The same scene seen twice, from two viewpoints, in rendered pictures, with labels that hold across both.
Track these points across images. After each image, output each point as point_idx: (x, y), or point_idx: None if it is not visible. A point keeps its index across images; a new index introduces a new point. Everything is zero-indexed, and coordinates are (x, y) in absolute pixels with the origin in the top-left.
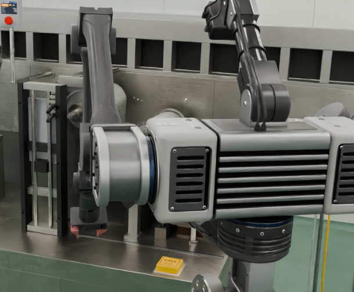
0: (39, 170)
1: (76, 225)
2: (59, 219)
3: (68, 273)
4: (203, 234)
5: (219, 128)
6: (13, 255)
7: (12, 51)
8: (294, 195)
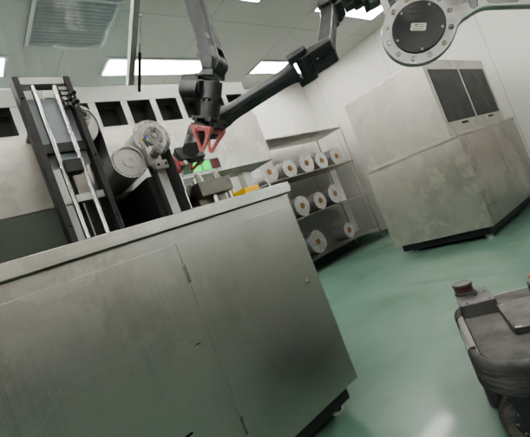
0: (74, 168)
1: (212, 119)
2: (118, 215)
3: (177, 235)
4: (319, 66)
5: None
6: (115, 237)
7: None
8: None
